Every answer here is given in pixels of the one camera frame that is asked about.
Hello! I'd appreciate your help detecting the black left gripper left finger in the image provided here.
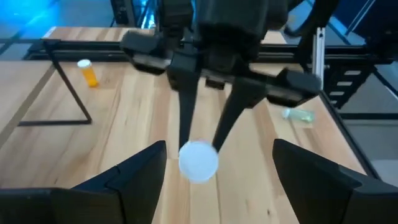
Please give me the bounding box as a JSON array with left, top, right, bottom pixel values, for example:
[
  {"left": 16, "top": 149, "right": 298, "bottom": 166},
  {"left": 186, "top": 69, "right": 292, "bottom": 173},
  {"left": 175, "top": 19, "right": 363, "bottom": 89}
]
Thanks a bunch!
[{"left": 71, "top": 139, "right": 169, "bottom": 224}]

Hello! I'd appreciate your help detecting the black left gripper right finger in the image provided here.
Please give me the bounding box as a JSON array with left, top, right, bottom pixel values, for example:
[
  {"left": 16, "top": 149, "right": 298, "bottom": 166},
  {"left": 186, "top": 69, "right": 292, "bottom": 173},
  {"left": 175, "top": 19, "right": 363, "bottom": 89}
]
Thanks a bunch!
[{"left": 272, "top": 138, "right": 364, "bottom": 224}]

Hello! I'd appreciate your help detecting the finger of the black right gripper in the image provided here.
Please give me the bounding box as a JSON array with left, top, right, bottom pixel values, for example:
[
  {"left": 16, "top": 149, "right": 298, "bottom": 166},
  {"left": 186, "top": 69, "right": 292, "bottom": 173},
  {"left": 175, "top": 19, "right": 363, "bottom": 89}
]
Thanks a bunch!
[
  {"left": 211, "top": 77, "right": 269, "bottom": 153},
  {"left": 167, "top": 54, "right": 202, "bottom": 151}
]

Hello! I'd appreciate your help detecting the green pill bottle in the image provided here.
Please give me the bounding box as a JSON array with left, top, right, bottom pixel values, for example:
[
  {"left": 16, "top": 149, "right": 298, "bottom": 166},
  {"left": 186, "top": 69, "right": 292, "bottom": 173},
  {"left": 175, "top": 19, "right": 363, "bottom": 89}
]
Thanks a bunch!
[{"left": 281, "top": 107, "right": 317, "bottom": 124}]

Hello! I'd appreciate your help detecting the pink pill bottle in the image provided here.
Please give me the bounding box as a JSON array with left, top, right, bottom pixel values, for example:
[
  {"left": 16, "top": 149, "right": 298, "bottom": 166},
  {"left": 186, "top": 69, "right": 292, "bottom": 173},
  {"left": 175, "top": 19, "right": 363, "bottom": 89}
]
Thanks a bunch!
[{"left": 178, "top": 140, "right": 220, "bottom": 184}]

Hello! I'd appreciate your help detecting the small orange pill bottle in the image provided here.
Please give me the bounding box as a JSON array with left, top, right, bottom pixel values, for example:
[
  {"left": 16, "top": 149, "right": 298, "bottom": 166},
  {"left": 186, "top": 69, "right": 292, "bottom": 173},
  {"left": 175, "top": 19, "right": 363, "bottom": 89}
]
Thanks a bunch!
[{"left": 76, "top": 58, "right": 100, "bottom": 88}]

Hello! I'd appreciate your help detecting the wooden shelf with black legs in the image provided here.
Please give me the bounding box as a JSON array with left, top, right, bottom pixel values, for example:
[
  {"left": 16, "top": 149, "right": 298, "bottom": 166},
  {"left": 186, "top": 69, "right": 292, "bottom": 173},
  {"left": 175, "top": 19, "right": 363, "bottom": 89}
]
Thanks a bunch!
[{"left": 0, "top": 39, "right": 93, "bottom": 150}]

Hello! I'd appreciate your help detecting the silver aluminium frame post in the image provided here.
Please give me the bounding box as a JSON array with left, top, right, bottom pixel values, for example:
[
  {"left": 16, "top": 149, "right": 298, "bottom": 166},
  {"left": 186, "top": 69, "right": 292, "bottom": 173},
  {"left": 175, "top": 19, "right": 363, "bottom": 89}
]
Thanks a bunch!
[{"left": 312, "top": 27, "right": 326, "bottom": 91}]

